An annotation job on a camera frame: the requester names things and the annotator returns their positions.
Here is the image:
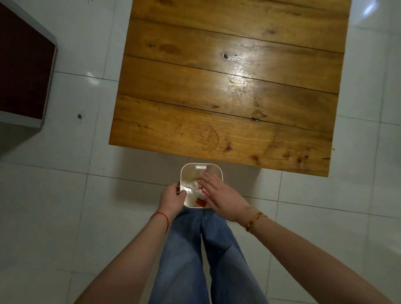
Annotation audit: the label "crumpled white paper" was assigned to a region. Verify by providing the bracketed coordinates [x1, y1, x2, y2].
[182, 178, 204, 195]

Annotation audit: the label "white plastic waste bin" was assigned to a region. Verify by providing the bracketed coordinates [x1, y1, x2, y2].
[179, 161, 226, 211]

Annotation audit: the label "wooden plank table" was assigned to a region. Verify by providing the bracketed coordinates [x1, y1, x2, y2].
[101, 0, 365, 189]

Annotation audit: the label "person's right hand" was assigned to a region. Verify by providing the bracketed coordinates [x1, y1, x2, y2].
[197, 170, 254, 226]

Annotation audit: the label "gold bangle bracelet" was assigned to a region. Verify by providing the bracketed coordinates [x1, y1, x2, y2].
[244, 211, 268, 234]

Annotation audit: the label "blue jeans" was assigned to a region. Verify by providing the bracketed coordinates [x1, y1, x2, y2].
[139, 204, 274, 304]

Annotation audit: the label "dark red white-framed cabinet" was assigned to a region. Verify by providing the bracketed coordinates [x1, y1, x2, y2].
[0, 0, 62, 131]

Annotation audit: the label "red and white wrapper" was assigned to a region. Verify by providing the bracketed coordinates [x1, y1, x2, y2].
[194, 186, 212, 208]

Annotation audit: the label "red string bracelet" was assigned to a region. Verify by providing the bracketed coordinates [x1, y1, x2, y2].
[149, 210, 171, 235]

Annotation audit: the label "person's right forearm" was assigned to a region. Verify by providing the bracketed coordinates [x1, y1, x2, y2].
[242, 201, 394, 304]

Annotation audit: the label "person's left forearm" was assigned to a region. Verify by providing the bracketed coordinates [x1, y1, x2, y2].
[56, 210, 183, 304]

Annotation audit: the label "person's left hand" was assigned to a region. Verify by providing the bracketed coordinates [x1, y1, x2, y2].
[156, 181, 190, 221]

